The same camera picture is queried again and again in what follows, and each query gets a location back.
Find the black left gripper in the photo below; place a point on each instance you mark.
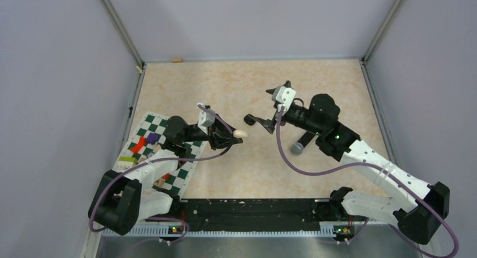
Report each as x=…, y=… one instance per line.
x=220, y=136

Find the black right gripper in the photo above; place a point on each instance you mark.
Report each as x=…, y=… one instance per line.
x=269, y=125

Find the cream earbud charging case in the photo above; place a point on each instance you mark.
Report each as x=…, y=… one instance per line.
x=240, y=133

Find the black earbud charging case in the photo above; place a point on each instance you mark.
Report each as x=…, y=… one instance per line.
x=249, y=119

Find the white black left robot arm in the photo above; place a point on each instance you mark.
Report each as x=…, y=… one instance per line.
x=124, y=198

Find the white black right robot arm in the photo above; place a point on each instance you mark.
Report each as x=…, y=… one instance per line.
x=413, y=206

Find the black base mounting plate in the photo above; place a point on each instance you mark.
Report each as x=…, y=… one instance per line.
x=259, y=215

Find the purple wooden block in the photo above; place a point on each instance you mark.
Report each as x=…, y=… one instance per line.
x=152, y=138

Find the green white chessboard mat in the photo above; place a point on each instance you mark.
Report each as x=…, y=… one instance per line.
x=155, y=123

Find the tan wooden cube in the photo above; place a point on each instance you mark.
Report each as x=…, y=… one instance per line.
x=159, y=183

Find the red arch block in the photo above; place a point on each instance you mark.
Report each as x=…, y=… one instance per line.
x=138, y=146

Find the wooden block in corner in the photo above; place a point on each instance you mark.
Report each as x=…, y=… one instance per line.
x=177, y=60

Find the green wooden block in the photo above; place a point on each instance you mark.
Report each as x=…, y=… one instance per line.
x=123, y=160

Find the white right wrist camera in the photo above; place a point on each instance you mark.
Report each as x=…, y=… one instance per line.
x=283, y=99

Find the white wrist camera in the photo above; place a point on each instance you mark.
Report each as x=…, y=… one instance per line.
x=283, y=99
x=206, y=117

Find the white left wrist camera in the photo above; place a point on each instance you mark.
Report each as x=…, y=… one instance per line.
x=206, y=117

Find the aluminium front rail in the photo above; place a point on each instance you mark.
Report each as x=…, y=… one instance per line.
x=368, y=238

